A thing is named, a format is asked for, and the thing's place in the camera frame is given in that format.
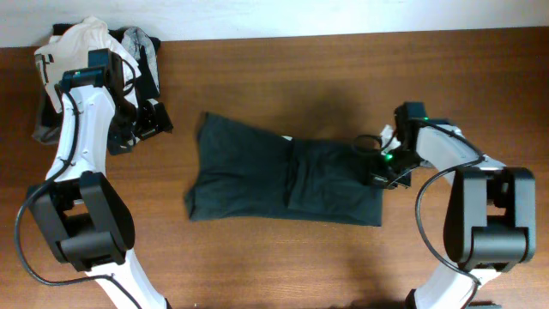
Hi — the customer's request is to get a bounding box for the dark green Nike t-shirt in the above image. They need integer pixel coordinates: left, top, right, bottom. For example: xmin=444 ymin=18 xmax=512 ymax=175
xmin=184 ymin=113 xmax=383 ymax=227

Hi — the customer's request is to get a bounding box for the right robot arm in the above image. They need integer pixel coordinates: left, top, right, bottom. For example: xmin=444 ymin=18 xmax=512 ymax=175
xmin=378 ymin=117 xmax=536 ymax=309

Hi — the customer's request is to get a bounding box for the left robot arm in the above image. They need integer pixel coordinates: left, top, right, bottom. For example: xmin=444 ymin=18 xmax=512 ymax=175
xmin=14 ymin=67 xmax=170 ymax=308

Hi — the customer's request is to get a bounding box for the black folded garment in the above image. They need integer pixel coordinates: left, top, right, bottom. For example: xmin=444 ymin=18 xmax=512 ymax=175
xmin=40 ymin=23 xmax=162 ymax=130

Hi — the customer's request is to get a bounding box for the white folded t-shirt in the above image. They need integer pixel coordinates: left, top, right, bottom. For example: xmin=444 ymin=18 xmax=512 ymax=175
xmin=34 ymin=16 xmax=142 ymax=113

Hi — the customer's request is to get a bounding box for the right black cable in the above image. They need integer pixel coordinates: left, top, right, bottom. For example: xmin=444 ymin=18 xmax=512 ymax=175
xmin=351 ymin=122 xmax=488 ymax=308

